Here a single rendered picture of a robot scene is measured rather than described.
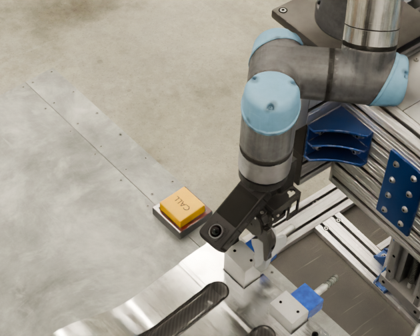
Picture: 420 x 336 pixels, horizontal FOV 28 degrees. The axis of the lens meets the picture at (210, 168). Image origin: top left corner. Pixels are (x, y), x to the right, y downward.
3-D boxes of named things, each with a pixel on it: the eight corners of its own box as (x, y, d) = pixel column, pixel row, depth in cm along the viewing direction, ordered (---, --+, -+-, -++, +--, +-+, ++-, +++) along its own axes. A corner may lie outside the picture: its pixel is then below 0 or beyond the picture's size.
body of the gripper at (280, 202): (298, 217, 129) (307, 165, 120) (258, 247, 125) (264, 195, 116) (264, 188, 132) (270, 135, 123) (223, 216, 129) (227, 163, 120)
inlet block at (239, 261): (281, 225, 142) (283, 207, 138) (301, 245, 140) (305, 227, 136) (223, 269, 137) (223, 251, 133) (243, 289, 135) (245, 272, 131)
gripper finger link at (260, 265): (295, 263, 133) (290, 221, 128) (267, 284, 131) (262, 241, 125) (281, 255, 135) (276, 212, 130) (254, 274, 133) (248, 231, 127)
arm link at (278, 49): (325, 69, 125) (322, 121, 117) (250, 62, 126) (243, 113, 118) (331, 27, 119) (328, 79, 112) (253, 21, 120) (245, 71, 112)
